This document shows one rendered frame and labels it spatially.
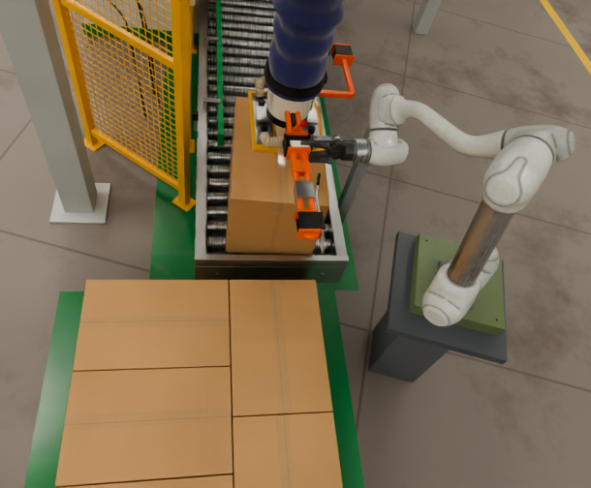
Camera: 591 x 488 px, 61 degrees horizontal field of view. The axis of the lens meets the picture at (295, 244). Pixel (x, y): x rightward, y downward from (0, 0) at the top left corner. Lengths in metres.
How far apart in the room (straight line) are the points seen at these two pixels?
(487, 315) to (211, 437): 1.18
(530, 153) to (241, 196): 1.06
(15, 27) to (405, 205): 2.40
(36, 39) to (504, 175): 1.82
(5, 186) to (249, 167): 1.75
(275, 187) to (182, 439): 1.02
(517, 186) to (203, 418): 1.36
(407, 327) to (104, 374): 1.20
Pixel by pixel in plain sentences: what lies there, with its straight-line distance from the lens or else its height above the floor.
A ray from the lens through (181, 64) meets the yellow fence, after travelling 2.40.
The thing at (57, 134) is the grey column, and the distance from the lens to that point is 2.69.
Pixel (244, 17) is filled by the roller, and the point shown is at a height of 0.55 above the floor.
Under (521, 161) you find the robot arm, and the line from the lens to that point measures 1.45.
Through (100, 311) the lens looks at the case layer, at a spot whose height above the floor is 0.54.
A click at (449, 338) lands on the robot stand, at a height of 0.75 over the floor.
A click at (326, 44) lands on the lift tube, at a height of 1.52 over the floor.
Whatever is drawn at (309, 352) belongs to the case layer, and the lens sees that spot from 2.14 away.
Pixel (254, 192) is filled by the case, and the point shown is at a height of 0.95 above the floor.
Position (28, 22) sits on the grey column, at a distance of 2.32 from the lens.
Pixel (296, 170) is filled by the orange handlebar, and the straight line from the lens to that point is 1.73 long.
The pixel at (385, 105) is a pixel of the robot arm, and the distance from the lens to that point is 1.87.
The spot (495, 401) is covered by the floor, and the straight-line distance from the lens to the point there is 3.03.
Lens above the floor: 2.50
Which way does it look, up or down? 55 degrees down
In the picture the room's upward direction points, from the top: 17 degrees clockwise
